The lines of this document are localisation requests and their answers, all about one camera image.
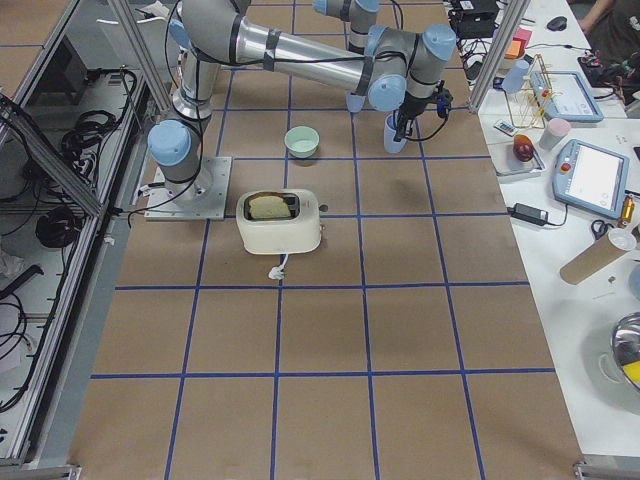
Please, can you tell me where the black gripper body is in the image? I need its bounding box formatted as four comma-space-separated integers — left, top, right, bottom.
397, 92, 430, 131

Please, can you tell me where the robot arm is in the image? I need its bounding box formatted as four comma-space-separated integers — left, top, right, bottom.
168, 1, 456, 153
312, 0, 379, 54

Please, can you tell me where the small remote control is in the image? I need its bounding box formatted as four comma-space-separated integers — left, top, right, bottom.
493, 120, 518, 137

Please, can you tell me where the mint green bowl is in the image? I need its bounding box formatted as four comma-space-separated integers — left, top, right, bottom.
284, 126, 320, 159

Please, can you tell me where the light blue cup on rack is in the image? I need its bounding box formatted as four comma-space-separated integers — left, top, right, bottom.
501, 60, 529, 94

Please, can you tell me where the metal tray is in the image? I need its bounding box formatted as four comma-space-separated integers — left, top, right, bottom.
489, 143, 546, 181

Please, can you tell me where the red apple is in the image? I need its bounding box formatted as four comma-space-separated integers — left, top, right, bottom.
512, 134, 535, 162

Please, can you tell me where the black power adapter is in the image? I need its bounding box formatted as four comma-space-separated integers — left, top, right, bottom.
507, 203, 548, 226

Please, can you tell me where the white toaster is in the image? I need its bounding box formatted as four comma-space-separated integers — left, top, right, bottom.
236, 189, 321, 255

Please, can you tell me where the pale pink cup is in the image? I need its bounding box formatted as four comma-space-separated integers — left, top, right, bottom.
538, 118, 572, 151

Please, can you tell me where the teach pendant far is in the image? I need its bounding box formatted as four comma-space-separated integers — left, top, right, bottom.
529, 71, 604, 123

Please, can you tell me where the teach pendant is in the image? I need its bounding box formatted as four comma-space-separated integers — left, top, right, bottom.
552, 139, 630, 219
529, 71, 604, 123

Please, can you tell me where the bread slice in toaster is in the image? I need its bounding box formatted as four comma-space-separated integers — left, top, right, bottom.
248, 195, 291, 220

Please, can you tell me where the teach pendant near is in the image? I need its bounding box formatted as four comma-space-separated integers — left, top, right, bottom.
552, 139, 630, 219

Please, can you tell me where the cardboard tube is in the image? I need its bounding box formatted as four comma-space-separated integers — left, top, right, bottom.
559, 228, 637, 285

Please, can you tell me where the steel mixing bowl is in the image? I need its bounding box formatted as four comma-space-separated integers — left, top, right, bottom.
611, 312, 639, 391

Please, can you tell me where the gold wire rack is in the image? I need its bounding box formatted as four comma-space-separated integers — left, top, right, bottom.
505, 53, 556, 131

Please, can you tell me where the aluminium frame post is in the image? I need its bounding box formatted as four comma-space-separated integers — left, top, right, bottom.
468, 0, 530, 114

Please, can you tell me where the toaster power cord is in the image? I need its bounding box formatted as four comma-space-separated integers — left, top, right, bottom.
268, 253, 291, 280

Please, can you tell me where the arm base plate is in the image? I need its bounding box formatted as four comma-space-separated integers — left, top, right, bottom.
144, 156, 232, 221

